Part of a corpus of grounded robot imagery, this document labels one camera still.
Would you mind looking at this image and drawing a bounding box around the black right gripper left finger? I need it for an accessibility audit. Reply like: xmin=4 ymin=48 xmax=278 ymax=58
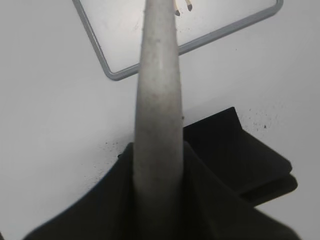
xmin=25 ymin=143 xmax=139 ymax=240

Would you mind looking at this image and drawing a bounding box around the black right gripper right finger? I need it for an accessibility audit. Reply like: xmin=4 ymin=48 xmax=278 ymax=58
xmin=180 ymin=142 xmax=298 ymax=240

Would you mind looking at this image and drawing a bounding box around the black knife stand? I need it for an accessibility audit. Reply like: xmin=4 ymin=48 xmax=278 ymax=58
xmin=183 ymin=107 xmax=298 ymax=206

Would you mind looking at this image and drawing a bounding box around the white cutting board grey rim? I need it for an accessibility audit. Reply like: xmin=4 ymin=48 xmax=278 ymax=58
xmin=73 ymin=0 xmax=284 ymax=81

